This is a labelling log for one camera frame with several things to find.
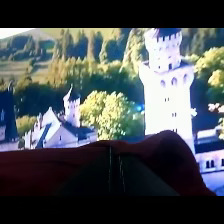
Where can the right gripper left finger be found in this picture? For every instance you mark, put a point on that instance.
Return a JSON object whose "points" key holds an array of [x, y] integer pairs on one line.
{"points": [[96, 180]]}

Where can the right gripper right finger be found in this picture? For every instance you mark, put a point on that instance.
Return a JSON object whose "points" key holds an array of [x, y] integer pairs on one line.
{"points": [[140, 180]]}

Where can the red garment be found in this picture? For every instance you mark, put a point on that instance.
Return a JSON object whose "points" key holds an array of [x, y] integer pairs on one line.
{"points": [[40, 170]]}

